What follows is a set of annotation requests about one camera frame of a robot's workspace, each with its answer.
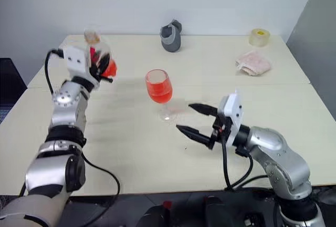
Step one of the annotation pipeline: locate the clear wine glass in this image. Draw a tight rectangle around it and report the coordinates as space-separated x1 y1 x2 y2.
145 69 177 122

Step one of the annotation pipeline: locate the pink folded cloth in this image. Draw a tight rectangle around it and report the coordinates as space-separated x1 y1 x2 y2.
235 50 271 77

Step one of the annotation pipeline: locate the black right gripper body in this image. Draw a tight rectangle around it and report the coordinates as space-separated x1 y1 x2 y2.
208 111 232 150

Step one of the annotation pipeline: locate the black post with red tip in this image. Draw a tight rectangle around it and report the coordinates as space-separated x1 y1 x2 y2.
162 200 173 227

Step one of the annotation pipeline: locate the beige tape roll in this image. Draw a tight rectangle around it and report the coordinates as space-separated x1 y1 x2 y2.
248 28 271 47

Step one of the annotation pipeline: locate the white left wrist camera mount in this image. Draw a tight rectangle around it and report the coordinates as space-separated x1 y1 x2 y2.
62 44 100 89

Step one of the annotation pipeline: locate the black ribbed box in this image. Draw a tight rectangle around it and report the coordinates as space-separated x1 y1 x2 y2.
0 58 28 125

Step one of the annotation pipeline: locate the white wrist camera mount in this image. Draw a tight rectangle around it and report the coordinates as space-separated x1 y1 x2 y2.
218 89 246 147
62 44 100 89

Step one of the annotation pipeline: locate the glass with red liquid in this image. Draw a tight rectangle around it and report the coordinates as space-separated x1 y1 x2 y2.
83 28 119 78

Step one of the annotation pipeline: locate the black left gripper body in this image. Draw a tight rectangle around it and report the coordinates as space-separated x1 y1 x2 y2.
89 60 106 84

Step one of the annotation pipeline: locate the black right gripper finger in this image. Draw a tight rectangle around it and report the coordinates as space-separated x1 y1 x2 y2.
188 102 218 116
176 125 212 147

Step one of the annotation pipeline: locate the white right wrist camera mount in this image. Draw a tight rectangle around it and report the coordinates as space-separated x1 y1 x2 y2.
218 89 246 147

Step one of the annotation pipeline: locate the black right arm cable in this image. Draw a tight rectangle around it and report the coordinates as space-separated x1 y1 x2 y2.
221 129 271 191

